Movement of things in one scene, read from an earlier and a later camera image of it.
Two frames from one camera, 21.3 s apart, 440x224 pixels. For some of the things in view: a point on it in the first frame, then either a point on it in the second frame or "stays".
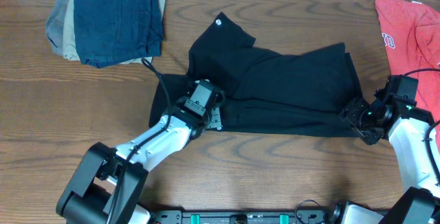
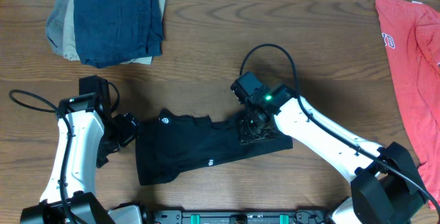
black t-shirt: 303,93 → 169,143
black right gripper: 351,113 → 245,135
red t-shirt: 412,34 stays
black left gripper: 217,120 → 130,128
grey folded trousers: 54,23 stays
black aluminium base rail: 242,217 stays
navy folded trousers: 117,18 stays
